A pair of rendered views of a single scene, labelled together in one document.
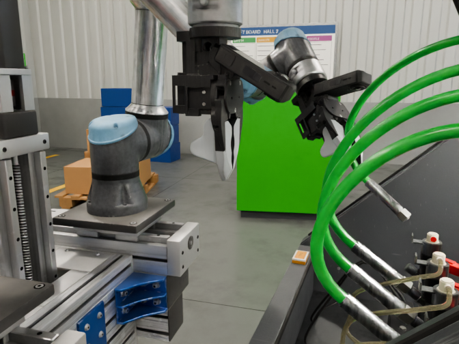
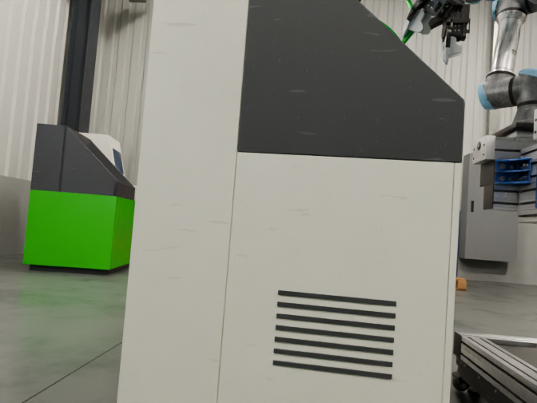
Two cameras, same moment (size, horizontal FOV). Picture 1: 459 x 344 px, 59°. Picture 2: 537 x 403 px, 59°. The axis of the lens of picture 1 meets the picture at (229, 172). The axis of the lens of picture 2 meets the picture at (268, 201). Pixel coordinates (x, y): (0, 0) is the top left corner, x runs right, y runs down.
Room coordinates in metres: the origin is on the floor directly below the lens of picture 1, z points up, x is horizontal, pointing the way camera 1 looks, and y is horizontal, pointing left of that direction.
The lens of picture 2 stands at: (2.07, -0.89, 0.59)
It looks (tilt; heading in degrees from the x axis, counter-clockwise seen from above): 3 degrees up; 169
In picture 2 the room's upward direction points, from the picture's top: 4 degrees clockwise
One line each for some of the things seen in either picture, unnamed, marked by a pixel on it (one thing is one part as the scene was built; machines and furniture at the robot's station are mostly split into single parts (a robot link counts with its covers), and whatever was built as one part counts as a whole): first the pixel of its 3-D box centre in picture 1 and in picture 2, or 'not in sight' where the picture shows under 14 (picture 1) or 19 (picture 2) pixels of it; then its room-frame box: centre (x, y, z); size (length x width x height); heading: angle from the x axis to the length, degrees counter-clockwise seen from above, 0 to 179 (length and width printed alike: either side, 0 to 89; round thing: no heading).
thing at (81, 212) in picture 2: not in sight; (93, 199); (-3.57, -1.81, 0.78); 1.30 x 0.85 x 1.55; 172
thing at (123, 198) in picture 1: (117, 188); not in sight; (1.00, 0.29, 1.09); 0.15 x 0.15 x 0.10
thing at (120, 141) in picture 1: (115, 142); not in sight; (1.01, 0.28, 1.20); 0.13 x 0.12 x 0.14; 157
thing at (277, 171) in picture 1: (285, 148); not in sight; (4.27, -0.60, 0.65); 0.95 x 0.86 x 1.30; 82
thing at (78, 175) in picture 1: (110, 162); not in sight; (4.80, 1.42, 0.39); 1.20 x 0.85 x 0.79; 176
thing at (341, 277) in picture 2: not in sight; (336, 293); (0.59, -0.34, 0.39); 0.70 x 0.58 x 0.79; 160
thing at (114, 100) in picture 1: (141, 124); not in sight; (7.04, 1.52, 0.61); 1.26 x 0.48 x 1.22; 74
